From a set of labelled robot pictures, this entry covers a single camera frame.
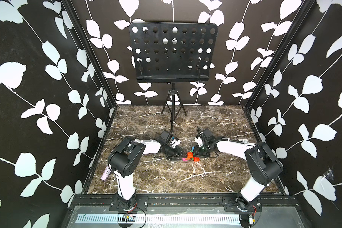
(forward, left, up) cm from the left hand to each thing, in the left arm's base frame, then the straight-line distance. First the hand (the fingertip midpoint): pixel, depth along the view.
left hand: (185, 156), depth 88 cm
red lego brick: (0, -3, +3) cm, 4 cm away
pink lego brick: (-2, +1, -1) cm, 2 cm away
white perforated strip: (-32, +11, -3) cm, 33 cm away
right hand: (+2, -5, -1) cm, 5 cm away
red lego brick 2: (-3, -7, +1) cm, 7 cm away
